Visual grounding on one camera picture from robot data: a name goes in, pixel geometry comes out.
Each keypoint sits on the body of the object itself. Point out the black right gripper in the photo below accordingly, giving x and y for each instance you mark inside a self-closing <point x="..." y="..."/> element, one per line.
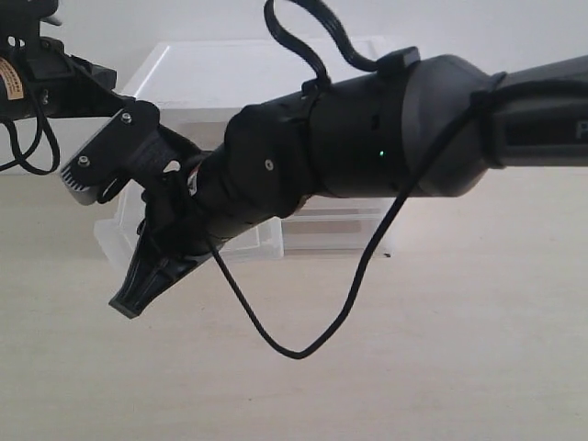
<point x="177" y="235"/>

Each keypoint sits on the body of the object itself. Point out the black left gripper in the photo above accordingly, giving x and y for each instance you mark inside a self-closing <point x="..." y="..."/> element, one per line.
<point x="65" y="86"/>

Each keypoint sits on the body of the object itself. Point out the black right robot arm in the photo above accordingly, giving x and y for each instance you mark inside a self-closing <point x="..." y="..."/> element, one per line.
<point x="430" y="129"/>

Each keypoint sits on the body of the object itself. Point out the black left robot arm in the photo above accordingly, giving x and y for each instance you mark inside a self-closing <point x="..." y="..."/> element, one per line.
<point x="11" y="86"/>

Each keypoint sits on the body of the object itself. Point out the white plastic drawer cabinet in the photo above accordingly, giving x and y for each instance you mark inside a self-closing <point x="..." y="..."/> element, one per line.
<point x="199" y="85"/>

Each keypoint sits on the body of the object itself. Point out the bottom wide clear drawer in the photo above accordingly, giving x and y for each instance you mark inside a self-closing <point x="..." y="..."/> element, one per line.
<point x="330" y="229"/>

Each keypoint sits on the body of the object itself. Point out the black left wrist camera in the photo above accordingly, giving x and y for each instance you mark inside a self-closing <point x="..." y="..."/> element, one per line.
<point x="21" y="20"/>

